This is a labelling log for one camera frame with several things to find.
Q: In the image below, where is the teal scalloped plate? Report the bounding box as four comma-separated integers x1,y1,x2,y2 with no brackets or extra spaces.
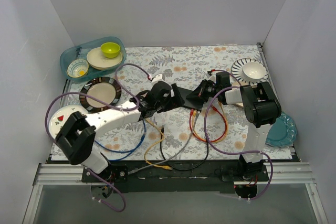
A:
266,112,297,147

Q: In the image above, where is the red ethernet cable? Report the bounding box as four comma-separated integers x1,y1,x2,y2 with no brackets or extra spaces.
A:
189,105,228,144

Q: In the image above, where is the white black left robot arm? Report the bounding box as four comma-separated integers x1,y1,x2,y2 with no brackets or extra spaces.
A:
55,81,184,182

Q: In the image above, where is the grey ethernet cable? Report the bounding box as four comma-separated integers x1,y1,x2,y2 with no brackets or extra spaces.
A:
128,111,202,175

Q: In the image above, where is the blue striped white plate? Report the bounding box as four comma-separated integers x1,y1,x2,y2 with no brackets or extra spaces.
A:
231,58,269,84

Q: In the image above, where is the white bowl on striped plate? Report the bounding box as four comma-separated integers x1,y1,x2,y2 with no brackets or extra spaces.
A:
243,62,266,80

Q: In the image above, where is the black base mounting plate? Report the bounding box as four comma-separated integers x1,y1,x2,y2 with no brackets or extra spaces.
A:
81,159,263,193

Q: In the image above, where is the white blue patterned bowl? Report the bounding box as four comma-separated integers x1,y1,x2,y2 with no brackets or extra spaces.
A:
67,59,89,78

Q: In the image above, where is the black ethernet cable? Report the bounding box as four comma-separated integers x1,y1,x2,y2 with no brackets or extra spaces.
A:
159,126,209,172

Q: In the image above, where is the watermelon print white plate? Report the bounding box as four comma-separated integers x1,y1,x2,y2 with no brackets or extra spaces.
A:
48,105,88,140

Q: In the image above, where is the floral patterned table mat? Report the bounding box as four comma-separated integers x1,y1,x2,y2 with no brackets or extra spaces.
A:
51,45,295,161

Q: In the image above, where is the aluminium frame rail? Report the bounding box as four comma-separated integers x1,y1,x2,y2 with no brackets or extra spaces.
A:
22,163,87,224

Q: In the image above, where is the cream plate in tray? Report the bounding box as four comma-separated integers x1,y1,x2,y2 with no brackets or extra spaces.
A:
87,48,123,69

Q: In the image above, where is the black network switch box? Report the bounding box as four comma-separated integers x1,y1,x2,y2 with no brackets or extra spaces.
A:
178,87,208,110

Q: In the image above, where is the black rimmed cream plate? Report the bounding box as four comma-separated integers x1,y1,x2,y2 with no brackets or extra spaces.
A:
79,77,122,113

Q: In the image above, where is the lime green bowl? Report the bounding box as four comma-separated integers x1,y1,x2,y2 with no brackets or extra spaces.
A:
100,42,121,58

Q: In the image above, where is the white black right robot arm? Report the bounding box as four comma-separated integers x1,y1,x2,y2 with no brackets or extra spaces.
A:
186,70,281,181

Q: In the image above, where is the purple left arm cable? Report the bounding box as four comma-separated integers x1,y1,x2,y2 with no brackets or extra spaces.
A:
45,63,163,213

